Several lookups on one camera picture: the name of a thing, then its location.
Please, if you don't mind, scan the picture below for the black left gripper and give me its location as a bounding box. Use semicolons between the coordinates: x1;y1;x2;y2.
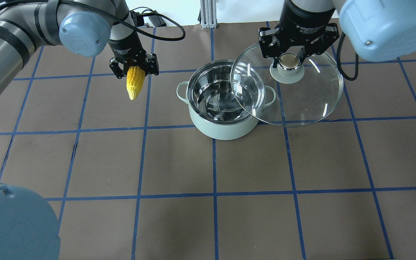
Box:
109;38;160;79

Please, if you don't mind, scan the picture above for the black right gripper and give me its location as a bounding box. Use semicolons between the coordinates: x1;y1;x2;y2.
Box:
259;7;340;69

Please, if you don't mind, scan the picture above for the yellow toy corn cob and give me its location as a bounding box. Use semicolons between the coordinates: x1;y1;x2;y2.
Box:
126;66;146;100

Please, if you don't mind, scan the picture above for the glass pot lid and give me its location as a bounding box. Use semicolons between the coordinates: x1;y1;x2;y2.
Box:
230;43;343;127

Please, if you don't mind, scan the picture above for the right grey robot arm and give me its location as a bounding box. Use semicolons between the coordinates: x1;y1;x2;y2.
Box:
259;0;416;66

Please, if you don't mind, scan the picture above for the pale green cooking pot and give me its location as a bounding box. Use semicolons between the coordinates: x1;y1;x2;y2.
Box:
175;59;276;140

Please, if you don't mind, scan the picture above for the black power adapter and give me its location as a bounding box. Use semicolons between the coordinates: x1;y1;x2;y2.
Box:
148;10;167;27

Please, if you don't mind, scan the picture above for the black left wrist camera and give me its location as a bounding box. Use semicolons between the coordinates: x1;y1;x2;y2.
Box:
129;10;145;27

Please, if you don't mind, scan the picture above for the aluminium frame post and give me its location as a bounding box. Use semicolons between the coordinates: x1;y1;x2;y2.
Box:
200;0;218;29

